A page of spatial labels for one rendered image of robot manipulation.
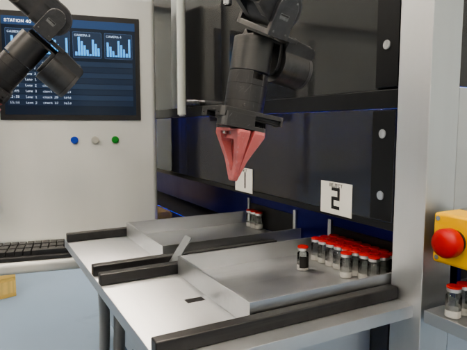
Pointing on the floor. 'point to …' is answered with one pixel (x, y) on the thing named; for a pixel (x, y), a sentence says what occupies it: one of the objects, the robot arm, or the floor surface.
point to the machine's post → (424, 161)
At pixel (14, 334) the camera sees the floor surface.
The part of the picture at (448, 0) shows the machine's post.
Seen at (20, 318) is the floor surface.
